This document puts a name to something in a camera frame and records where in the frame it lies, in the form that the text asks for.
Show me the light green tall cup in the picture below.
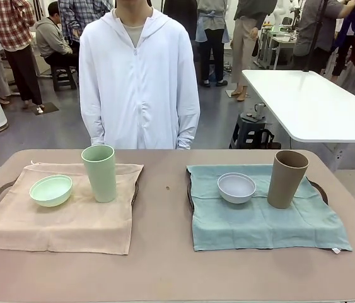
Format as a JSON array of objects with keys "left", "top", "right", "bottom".
[{"left": 81, "top": 145, "right": 117, "bottom": 203}]

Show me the grey background workbench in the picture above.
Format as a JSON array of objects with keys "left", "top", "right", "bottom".
[{"left": 257, "top": 30, "right": 303, "bottom": 70}]

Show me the dark brown serving tray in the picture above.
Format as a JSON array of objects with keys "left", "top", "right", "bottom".
[
  {"left": 0, "top": 178, "right": 143, "bottom": 225},
  {"left": 185, "top": 175, "right": 335, "bottom": 252}
]

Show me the seated person in grey hoodie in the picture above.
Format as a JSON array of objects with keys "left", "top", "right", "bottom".
[{"left": 34, "top": 1, "right": 81, "bottom": 69}]

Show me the light green bowl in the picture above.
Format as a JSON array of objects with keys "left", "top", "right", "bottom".
[{"left": 29, "top": 175, "right": 74, "bottom": 208}]

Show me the brown tall cup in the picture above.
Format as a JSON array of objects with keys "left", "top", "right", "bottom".
[{"left": 267, "top": 150, "right": 310, "bottom": 210}]

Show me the black step stool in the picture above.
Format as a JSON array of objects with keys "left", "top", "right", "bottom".
[{"left": 229, "top": 112, "right": 282, "bottom": 150}]

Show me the person in blue plaid shirt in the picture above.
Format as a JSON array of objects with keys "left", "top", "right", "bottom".
[{"left": 57, "top": 0, "right": 115, "bottom": 42}]

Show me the pale blue bowl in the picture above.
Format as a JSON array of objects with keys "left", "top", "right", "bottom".
[{"left": 217, "top": 172, "right": 257, "bottom": 205}]

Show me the person in beige trousers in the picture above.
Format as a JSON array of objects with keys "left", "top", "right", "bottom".
[{"left": 231, "top": 0, "right": 278, "bottom": 102}]

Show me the metal pot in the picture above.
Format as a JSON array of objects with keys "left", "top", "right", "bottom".
[{"left": 253, "top": 102, "right": 268, "bottom": 121}]

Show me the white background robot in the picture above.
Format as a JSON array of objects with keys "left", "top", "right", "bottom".
[{"left": 273, "top": 0, "right": 293, "bottom": 32}]

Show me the white side table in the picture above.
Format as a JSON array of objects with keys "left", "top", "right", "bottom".
[{"left": 242, "top": 69, "right": 355, "bottom": 173}]

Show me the beige cloth mat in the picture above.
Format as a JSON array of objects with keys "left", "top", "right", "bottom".
[{"left": 0, "top": 160, "right": 145, "bottom": 256}]

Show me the person in white hoodie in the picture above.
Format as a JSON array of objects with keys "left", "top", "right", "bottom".
[{"left": 78, "top": 0, "right": 201, "bottom": 151}]

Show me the person in denim apron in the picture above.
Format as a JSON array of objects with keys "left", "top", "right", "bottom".
[{"left": 195, "top": 0, "right": 231, "bottom": 88}]

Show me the teal cloth mat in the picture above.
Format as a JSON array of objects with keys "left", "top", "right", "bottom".
[{"left": 186, "top": 164, "right": 353, "bottom": 253}]

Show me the black stand pole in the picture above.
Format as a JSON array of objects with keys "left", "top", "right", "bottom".
[{"left": 303, "top": 0, "right": 330, "bottom": 73}]

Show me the dark floor mat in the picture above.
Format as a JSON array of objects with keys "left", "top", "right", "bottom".
[{"left": 34, "top": 102, "right": 60, "bottom": 115}]

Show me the dark wooden stool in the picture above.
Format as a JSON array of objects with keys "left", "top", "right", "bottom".
[{"left": 50, "top": 64, "right": 80, "bottom": 92}]

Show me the person's left forearm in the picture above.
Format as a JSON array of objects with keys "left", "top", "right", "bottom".
[{"left": 175, "top": 105, "right": 201, "bottom": 151}]

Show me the person in grey shirt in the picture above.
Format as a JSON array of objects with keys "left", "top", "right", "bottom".
[{"left": 296, "top": 0, "right": 353, "bottom": 72}]

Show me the person's right forearm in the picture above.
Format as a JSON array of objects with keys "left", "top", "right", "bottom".
[{"left": 80, "top": 105, "right": 109, "bottom": 150}]

